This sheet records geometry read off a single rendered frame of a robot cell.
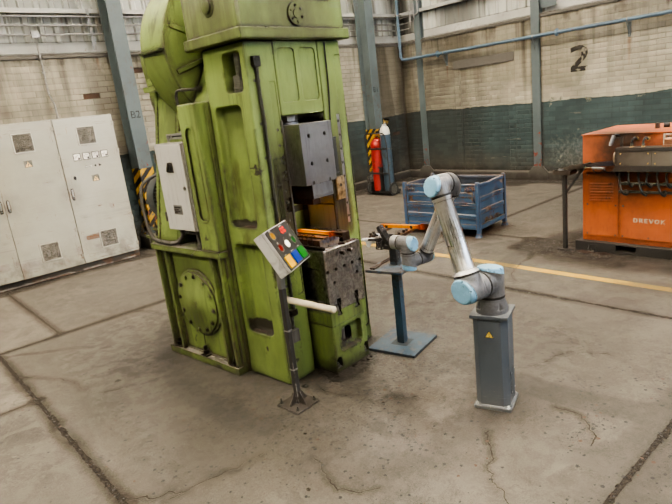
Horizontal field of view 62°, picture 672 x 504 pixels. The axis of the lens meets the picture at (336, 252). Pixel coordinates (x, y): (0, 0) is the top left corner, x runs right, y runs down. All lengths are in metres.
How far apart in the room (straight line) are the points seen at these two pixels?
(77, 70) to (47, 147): 1.45
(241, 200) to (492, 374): 1.98
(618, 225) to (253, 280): 4.08
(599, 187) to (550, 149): 4.86
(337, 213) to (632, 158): 3.25
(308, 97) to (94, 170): 5.13
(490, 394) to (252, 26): 2.61
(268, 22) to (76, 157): 5.24
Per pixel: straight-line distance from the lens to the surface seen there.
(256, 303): 4.10
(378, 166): 11.29
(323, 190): 3.81
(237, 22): 3.61
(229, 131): 3.90
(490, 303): 3.32
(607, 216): 6.62
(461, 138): 12.41
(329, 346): 4.04
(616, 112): 10.82
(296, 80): 3.90
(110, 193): 8.68
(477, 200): 7.29
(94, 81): 9.38
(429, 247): 3.52
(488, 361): 3.45
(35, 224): 8.41
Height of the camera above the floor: 1.87
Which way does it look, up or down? 15 degrees down
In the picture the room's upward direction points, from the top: 7 degrees counter-clockwise
